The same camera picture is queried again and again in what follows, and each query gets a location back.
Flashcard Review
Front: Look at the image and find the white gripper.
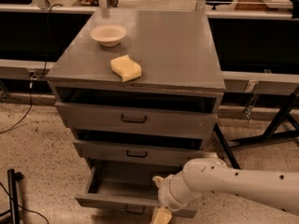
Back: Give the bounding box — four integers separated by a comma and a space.
150, 172, 202, 224

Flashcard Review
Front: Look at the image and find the grey bottom drawer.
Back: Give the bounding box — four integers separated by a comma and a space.
74, 159, 198, 219

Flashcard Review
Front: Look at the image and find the grey drawer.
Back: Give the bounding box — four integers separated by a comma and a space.
74, 159, 198, 219
74, 140, 210, 166
56, 102, 217, 139

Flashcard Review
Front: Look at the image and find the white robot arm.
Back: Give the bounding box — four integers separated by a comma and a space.
149, 157, 299, 224

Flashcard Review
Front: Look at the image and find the grey middle drawer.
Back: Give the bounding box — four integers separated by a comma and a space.
74, 140, 210, 166

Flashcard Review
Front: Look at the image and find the grey metal drawer cabinet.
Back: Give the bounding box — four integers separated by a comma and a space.
45, 8, 226, 185

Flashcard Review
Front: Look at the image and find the grey top drawer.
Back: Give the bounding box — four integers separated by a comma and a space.
56, 102, 217, 139

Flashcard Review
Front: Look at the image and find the yellow wavy sponge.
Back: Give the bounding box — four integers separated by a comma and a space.
110, 55, 142, 82

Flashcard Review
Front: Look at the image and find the black stand bottom left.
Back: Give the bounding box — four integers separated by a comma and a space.
0, 168, 50, 224

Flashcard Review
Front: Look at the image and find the white bowl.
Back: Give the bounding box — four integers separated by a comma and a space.
90, 24, 127, 47

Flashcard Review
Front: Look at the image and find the black stand frame right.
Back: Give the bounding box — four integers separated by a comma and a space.
214, 86, 299, 169

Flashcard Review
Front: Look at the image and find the black cable on left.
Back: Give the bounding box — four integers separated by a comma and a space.
0, 3, 64, 135

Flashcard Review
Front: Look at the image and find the grey rail barrier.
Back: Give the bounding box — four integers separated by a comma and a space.
0, 8, 299, 93

